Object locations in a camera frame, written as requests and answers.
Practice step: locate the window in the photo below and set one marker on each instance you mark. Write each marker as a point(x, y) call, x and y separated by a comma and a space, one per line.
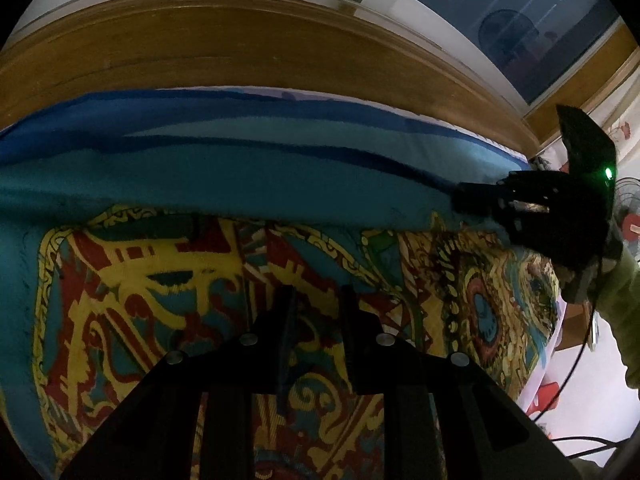
point(500, 10)

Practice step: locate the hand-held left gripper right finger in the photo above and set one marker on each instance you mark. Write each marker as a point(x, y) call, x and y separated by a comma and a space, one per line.
point(350, 340)

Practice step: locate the colourful patterned blue cloth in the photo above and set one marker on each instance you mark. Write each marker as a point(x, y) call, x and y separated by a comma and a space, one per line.
point(200, 185)

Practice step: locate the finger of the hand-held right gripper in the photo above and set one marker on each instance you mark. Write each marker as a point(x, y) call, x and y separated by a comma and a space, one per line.
point(477, 197)

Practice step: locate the person's right forearm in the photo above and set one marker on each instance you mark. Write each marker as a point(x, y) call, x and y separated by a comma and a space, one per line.
point(622, 300)

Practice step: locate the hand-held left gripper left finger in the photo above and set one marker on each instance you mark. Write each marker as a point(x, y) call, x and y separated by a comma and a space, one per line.
point(287, 340)

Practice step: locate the red and cream curtain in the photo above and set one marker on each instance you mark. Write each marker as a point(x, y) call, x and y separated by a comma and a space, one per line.
point(615, 130)

